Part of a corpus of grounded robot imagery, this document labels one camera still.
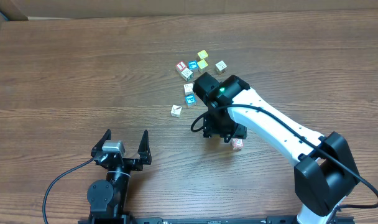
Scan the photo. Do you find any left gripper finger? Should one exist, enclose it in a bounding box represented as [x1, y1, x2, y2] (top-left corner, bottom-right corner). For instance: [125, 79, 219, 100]
[137, 130, 151, 159]
[92, 129, 111, 152]

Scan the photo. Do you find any cream block red side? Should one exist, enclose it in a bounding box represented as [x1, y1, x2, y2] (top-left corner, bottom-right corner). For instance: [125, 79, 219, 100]
[231, 138, 244, 150]

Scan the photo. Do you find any blue letter P block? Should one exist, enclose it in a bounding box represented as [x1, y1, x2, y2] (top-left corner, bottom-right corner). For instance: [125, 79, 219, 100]
[185, 94, 196, 108]

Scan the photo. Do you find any cream block pencil picture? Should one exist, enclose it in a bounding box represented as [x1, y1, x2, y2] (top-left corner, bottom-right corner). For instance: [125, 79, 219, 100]
[170, 105, 182, 118]

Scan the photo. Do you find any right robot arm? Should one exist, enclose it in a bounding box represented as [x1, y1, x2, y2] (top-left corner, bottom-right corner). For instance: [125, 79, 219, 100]
[193, 73, 359, 223]

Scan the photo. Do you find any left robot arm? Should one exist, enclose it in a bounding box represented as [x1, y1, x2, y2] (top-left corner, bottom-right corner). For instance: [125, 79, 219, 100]
[78, 130, 152, 224]

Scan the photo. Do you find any cream block middle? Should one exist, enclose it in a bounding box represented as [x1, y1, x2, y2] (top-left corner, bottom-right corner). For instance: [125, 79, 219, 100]
[183, 83, 194, 96]

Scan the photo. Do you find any cream block right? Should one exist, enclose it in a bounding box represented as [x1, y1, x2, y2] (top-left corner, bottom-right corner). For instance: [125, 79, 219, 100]
[215, 60, 227, 75]

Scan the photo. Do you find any cream block green side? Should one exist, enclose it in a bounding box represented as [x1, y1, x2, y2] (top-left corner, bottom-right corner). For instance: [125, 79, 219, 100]
[180, 68, 193, 82]

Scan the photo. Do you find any yellow block near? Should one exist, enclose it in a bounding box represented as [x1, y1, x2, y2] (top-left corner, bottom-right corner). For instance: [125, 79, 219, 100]
[197, 59, 208, 73]

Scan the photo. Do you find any yellow block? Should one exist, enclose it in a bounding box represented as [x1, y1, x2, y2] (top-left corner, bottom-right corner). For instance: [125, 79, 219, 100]
[197, 50, 209, 60]
[197, 59, 208, 73]

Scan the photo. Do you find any red letter I block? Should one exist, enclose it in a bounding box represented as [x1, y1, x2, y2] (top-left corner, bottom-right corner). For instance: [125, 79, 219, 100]
[175, 61, 187, 73]

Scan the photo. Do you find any yellow block far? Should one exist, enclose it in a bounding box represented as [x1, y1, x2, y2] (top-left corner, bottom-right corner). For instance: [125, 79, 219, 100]
[197, 50, 209, 60]

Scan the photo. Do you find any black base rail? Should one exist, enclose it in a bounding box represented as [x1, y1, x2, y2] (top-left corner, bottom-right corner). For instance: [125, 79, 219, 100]
[78, 216, 355, 224]

